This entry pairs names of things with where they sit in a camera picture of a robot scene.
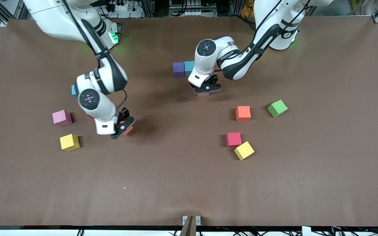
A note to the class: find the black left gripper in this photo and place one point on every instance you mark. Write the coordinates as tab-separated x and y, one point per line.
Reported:
214	79

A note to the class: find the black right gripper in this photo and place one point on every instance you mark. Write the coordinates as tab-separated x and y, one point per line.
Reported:
124	114

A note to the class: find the orange foam cube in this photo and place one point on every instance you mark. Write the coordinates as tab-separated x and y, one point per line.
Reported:
243	113
129	131

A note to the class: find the pink foam cube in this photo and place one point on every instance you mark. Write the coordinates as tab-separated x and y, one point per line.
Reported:
61	117
203	94

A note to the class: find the cyan foam cube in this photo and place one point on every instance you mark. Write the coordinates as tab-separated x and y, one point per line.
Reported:
74	90
189	68

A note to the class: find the purple foam cube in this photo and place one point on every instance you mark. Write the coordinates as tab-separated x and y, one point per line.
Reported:
178	69

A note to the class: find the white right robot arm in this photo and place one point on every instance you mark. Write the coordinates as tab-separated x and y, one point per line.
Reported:
54	19

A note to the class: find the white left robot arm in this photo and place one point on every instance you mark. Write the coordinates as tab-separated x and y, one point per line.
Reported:
205	65

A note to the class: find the red foam cube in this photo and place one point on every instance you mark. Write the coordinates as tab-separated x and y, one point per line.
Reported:
90	115
234	139

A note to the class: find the yellow foam cube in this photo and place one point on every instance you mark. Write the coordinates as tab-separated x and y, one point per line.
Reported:
244	150
69	142

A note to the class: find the green foam cube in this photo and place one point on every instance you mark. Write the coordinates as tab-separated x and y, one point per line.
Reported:
277	108

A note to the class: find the orange yellow objects bag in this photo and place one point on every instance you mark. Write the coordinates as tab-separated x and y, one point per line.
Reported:
246	9

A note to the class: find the white power strip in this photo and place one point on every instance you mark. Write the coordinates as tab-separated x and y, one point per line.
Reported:
123	6

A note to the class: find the brown wooden strip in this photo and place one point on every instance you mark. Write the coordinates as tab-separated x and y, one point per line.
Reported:
189	229

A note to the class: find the small white box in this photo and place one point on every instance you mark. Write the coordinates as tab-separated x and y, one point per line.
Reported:
306	231

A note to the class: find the aluminium frame post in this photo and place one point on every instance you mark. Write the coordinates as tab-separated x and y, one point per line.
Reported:
149	8
236	8

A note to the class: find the small metal bracket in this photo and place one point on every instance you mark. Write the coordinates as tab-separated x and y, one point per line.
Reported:
184	219

